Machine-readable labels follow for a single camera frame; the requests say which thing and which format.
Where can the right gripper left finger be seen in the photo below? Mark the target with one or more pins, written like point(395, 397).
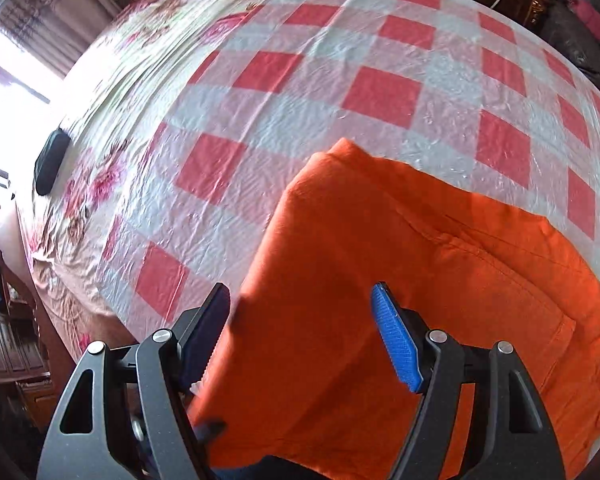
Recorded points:
point(123, 412)

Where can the wooden cabinet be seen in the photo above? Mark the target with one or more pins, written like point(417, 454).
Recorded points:
point(24, 371)

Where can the small black device on bed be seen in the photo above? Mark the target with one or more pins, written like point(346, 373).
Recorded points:
point(50, 158)

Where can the floral bed sheet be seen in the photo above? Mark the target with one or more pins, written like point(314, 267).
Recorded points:
point(111, 105)

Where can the red white checkered bed cover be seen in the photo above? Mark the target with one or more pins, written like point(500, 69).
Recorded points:
point(229, 109)

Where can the patterned window curtain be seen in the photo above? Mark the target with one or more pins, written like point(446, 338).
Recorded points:
point(56, 32)

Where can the magenta bolster cushion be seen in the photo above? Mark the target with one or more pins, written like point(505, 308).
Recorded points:
point(587, 14)

